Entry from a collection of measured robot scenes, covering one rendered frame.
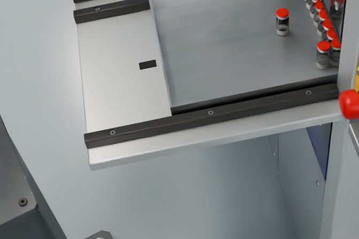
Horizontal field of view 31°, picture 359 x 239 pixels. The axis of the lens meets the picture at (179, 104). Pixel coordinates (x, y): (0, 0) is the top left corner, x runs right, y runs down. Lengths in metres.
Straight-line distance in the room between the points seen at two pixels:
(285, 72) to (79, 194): 1.11
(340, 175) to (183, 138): 0.30
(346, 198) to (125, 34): 0.50
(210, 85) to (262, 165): 0.97
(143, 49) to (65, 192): 1.00
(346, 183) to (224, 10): 0.37
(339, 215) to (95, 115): 0.51
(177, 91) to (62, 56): 1.39
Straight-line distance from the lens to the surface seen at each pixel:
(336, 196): 1.22
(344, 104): 0.88
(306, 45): 1.11
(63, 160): 2.13
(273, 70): 1.08
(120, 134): 1.00
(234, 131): 1.01
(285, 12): 1.10
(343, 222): 1.31
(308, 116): 1.02
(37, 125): 2.24
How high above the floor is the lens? 1.70
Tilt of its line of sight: 51 degrees down
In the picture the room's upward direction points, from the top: 11 degrees counter-clockwise
